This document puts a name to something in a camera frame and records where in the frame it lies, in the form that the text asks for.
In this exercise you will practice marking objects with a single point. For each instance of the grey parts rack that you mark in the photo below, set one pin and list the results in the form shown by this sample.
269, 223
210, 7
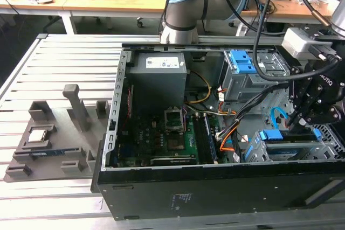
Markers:
67, 138

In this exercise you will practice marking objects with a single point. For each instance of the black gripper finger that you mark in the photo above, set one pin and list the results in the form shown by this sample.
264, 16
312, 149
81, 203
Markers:
299, 90
326, 115

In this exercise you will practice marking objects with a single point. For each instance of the black graphics card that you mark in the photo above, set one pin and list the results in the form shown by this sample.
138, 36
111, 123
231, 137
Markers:
172, 160

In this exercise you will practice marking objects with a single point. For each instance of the black RAM slot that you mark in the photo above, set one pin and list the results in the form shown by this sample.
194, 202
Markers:
200, 141

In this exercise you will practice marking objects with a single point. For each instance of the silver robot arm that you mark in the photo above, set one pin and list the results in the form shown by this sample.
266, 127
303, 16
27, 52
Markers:
213, 1

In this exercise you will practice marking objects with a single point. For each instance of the grey disk bay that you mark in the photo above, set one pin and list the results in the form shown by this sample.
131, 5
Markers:
320, 150

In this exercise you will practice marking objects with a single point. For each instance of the blue RAM stick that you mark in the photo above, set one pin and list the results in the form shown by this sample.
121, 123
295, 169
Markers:
51, 153
211, 141

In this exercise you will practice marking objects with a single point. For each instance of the black PC case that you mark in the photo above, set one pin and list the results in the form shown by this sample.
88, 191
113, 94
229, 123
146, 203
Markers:
215, 195

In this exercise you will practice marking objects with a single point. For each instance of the CPU socket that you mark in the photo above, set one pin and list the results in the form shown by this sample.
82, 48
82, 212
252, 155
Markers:
176, 143

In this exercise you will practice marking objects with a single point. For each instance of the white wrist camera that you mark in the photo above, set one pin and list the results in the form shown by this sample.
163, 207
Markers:
299, 41

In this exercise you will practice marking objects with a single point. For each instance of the silver CPU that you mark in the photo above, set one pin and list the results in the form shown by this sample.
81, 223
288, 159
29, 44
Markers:
36, 135

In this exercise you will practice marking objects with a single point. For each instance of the green motherboard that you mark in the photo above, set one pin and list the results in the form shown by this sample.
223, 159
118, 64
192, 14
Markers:
192, 146

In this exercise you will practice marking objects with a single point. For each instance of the grey power supply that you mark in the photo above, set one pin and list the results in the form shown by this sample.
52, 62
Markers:
156, 87

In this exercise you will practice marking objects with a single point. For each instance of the grey drive cage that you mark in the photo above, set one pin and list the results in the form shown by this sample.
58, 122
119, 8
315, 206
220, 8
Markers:
242, 87

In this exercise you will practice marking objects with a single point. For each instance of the hard disk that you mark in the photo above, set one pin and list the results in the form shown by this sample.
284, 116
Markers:
272, 135

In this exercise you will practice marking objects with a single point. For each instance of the blue drive carrier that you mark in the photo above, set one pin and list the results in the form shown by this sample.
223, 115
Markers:
241, 60

